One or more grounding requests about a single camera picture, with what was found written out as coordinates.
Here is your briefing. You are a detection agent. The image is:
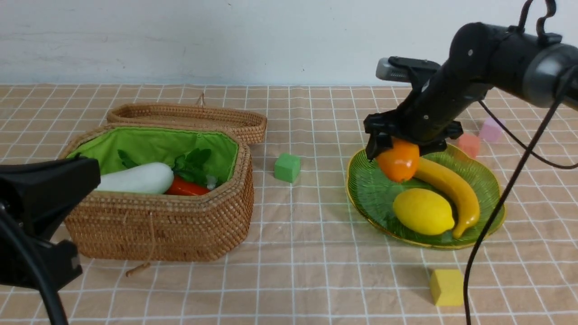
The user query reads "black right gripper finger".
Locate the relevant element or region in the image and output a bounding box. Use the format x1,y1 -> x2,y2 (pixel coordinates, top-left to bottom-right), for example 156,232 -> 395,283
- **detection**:
419,140 -> 447,156
365,131 -> 393,161

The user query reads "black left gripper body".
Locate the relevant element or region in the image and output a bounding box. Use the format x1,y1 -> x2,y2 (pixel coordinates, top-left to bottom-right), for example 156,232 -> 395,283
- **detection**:
0,156 -> 100,290

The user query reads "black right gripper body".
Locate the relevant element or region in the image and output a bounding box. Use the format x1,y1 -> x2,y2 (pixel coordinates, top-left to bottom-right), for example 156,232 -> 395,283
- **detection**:
364,72 -> 491,145

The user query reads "orange toy mango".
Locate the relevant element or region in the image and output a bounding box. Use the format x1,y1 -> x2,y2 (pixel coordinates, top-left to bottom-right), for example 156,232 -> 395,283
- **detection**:
375,138 -> 420,183

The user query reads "yellow toy lemon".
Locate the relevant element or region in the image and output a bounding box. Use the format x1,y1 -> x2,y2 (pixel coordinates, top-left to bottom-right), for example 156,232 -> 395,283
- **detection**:
392,188 -> 456,235

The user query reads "yellow toy banana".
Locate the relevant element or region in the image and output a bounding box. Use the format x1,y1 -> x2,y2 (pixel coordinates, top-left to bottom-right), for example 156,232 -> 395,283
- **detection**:
415,157 -> 480,239

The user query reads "white toy radish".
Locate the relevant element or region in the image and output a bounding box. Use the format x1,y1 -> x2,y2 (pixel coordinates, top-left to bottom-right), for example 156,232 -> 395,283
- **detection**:
95,149 -> 175,194

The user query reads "orange toy carrot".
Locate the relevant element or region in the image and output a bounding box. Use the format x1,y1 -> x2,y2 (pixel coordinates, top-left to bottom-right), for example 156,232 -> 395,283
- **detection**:
165,148 -> 219,196

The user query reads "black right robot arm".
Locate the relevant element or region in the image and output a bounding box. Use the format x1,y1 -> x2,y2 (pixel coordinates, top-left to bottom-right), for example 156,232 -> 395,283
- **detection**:
364,23 -> 578,160

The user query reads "orange foam cube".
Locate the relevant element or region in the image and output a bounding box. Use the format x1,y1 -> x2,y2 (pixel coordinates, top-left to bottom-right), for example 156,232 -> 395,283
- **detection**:
457,132 -> 480,160

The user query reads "green glass leaf plate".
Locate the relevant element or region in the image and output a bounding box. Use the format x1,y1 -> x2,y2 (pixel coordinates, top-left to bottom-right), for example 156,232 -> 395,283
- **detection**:
346,145 -> 502,250

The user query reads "pink foam cube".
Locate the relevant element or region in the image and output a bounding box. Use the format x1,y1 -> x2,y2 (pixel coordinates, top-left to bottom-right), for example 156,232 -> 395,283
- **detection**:
478,117 -> 503,143

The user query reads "green foam cube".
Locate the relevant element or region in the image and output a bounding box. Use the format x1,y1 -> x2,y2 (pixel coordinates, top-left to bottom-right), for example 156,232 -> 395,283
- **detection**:
273,153 -> 301,183

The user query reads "woven rattan basket lid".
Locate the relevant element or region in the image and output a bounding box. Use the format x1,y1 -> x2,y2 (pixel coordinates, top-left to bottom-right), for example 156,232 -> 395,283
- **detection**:
107,94 -> 268,144

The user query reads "woven rattan basket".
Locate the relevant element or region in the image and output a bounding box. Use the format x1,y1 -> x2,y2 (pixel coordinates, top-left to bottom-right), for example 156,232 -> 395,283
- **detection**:
59,123 -> 254,262

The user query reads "beige checkered tablecloth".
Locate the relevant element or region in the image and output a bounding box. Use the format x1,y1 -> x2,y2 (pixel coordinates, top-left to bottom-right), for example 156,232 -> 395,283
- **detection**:
0,84 -> 578,325

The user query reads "yellow foam cube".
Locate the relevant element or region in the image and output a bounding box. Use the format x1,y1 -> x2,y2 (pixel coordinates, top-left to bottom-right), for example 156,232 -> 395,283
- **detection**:
429,268 -> 464,307

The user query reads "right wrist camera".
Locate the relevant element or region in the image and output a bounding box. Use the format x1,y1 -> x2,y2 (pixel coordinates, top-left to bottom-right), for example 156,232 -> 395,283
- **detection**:
375,57 -> 441,88

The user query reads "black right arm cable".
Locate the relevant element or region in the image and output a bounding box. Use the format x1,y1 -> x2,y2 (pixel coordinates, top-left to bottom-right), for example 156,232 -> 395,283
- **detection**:
463,0 -> 578,325

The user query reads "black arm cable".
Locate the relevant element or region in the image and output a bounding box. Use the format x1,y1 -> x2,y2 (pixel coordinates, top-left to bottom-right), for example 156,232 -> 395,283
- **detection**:
463,0 -> 578,325
0,203 -> 69,325

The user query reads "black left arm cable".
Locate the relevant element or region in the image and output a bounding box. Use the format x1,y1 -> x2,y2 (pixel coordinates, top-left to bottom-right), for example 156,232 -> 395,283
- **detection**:
0,203 -> 69,325

